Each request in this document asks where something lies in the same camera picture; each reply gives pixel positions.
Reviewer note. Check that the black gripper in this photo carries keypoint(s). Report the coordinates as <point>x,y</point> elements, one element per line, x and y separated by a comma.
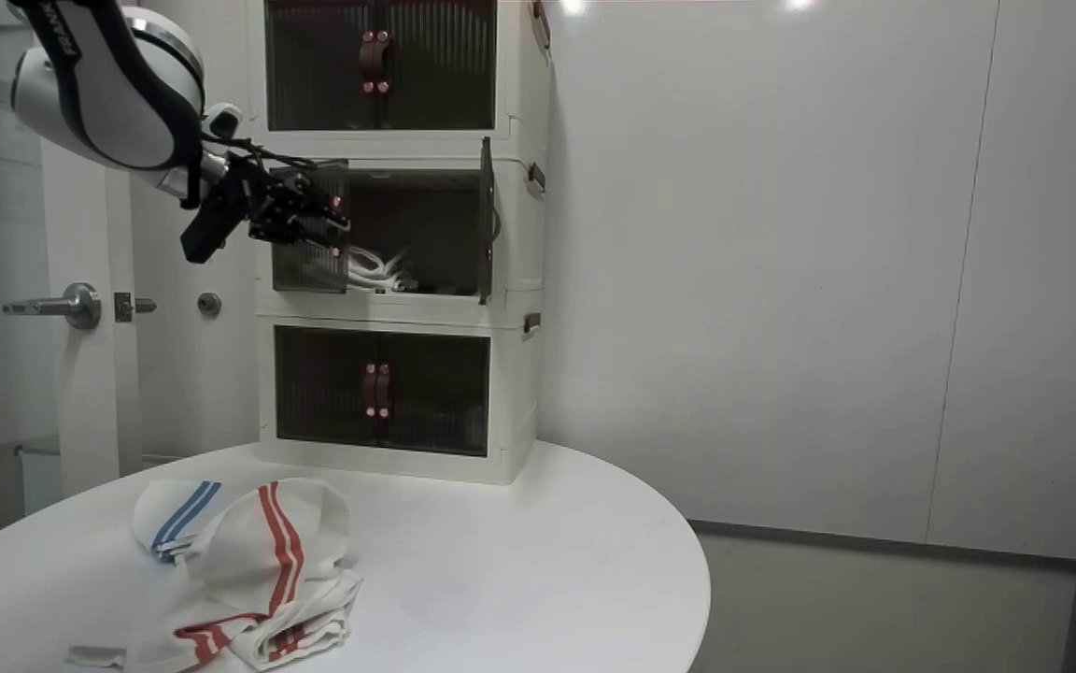
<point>273,194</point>

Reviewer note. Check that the white room door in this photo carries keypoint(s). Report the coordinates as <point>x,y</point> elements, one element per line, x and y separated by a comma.
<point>93,324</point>

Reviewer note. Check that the dark translucent cabinet door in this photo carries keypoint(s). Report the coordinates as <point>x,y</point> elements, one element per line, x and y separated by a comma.
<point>321,60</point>
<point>438,395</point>
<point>321,387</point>
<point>445,60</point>

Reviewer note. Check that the folded white towels pile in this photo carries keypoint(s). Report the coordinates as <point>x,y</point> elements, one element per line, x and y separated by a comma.
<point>374,269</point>

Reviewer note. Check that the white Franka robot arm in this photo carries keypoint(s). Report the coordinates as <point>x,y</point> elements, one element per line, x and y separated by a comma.
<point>113,100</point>

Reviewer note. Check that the black cabinet side latch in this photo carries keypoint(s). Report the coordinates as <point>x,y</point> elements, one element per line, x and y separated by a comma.
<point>545,25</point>
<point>532,324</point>
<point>537,181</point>

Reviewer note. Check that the white towel red stripes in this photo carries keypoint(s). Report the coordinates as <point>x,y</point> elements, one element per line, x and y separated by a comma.
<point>278,562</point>

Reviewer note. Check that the ribbed translucent cabinet door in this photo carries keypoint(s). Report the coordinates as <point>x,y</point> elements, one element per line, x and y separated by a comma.
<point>488,224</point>
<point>307,265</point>

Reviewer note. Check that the white towel blue stripes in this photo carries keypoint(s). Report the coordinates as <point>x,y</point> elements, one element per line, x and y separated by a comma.
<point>185,518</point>

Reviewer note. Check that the round metal wall bumper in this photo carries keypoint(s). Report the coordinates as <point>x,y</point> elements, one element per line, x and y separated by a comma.
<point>210,303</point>

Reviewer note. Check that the white stacked storage cabinet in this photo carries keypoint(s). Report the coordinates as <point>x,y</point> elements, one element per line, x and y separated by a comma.
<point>512,247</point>

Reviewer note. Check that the metal door latch plate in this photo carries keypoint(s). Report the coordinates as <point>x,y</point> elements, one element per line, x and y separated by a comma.
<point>130,308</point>

